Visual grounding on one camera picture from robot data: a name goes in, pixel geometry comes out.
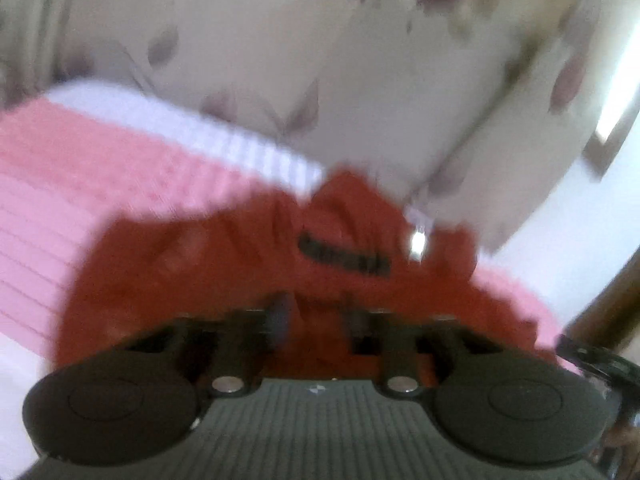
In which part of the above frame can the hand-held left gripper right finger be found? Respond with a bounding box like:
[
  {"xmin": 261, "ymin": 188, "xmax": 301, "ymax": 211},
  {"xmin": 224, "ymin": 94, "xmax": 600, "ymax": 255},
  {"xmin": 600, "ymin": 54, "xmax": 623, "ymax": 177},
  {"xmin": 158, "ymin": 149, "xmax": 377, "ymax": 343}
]
[{"xmin": 344, "ymin": 304, "xmax": 507, "ymax": 399}]

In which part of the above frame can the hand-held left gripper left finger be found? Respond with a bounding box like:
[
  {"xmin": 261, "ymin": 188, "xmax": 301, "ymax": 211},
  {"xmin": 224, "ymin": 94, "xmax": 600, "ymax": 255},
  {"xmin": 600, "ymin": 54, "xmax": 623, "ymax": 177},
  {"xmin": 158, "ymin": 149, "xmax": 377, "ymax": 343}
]
[{"xmin": 120, "ymin": 294, "xmax": 301, "ymax": 401}]

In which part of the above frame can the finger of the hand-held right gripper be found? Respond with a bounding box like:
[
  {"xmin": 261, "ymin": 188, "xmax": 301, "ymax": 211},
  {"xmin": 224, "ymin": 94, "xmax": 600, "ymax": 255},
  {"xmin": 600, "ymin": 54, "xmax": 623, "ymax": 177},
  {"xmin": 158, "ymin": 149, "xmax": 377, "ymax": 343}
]
[{"xmin": 555, "ymin": 334, "xmax": 627, "ymax": 378}]

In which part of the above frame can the red padded jacket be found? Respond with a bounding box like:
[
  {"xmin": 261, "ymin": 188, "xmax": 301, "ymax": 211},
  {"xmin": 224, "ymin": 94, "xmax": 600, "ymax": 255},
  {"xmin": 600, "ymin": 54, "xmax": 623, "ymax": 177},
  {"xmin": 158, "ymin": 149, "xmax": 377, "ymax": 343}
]
[{"xmin": 52, "ymin": 170, "xmax": 562, "ymax": 382}]

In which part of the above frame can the brown wooden board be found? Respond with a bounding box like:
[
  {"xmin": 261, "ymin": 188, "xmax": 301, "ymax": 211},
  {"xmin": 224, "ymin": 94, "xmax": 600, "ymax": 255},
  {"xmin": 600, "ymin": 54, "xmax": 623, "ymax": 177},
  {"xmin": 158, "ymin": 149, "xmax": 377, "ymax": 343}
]
[{"xmin": 569, "ymin": 255, "xmax": 640, "ymax": 357}]

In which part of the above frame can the beige leaf print curtain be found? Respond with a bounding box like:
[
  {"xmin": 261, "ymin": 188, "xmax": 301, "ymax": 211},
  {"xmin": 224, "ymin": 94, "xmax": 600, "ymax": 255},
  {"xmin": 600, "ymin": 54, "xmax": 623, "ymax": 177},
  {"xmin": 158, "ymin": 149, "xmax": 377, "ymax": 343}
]
[{"xmin": 0, "ymin": 0, "xmax": 623, "ymax": 257}]

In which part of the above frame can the pink checked bed blanket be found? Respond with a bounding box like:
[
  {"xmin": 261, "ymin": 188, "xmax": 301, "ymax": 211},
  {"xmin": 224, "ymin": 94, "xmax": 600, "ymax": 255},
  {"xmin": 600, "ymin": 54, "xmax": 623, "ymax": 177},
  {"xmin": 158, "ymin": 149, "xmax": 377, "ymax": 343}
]
[{"xmin": 0, "ymin": 79, "xmax": 583, "ymax": 478}]

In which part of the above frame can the brown wooden window frame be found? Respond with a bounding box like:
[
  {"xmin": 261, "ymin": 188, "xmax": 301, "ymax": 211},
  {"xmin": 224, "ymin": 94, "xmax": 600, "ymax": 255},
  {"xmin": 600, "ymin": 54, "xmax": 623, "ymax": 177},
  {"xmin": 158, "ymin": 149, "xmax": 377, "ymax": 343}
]
[{"xmin": 582, "ymin": 102, "xmax": 640, "ymax": 182}]

